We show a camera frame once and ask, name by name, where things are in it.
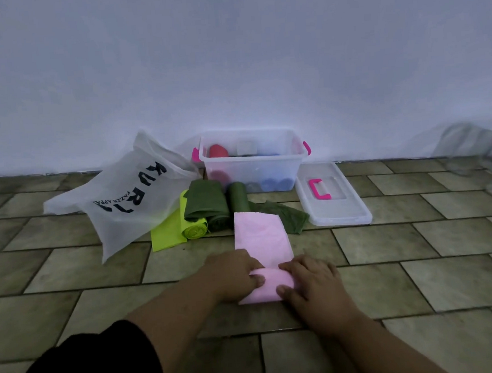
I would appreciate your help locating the person's right hand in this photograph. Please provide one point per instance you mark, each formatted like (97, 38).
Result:
(318, 293)

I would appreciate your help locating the person's left hand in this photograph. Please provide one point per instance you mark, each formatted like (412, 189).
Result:
(227, 277)

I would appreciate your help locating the person's left thumb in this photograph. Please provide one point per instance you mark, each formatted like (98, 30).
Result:
(257, 280)

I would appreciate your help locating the person's right thumb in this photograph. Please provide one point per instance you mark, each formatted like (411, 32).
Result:
(287, 294)

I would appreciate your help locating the pink plastic bag roll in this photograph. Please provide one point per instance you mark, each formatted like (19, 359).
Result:
(261, 242)

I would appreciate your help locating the person's left forearm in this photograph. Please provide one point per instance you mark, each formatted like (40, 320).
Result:
(176, 325)

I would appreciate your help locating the person's right forearm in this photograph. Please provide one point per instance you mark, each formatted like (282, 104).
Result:
(382, 352)

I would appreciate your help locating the dark green plastic bag roll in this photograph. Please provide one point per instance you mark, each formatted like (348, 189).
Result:
(284, 217)
(207, 202)

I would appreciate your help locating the blue plastic bag roll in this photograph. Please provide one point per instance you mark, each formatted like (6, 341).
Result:
(277, 184)

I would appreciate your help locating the yellow-green plastic bag roll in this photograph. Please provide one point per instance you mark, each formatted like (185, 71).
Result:
(169, 235)

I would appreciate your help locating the clear plastic storage box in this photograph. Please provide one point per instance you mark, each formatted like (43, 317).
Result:
(255, 166)

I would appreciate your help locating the red plastic bag roll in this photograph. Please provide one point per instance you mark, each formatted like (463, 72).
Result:
(218, 151)

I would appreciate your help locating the white printed plastic bag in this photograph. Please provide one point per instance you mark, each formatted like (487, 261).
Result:
(124, 202)

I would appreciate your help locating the black sleeve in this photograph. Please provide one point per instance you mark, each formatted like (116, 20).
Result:
(82, 371)

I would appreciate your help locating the clear crumpled plastic bag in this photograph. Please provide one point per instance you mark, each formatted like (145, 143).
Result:
(472, 145)

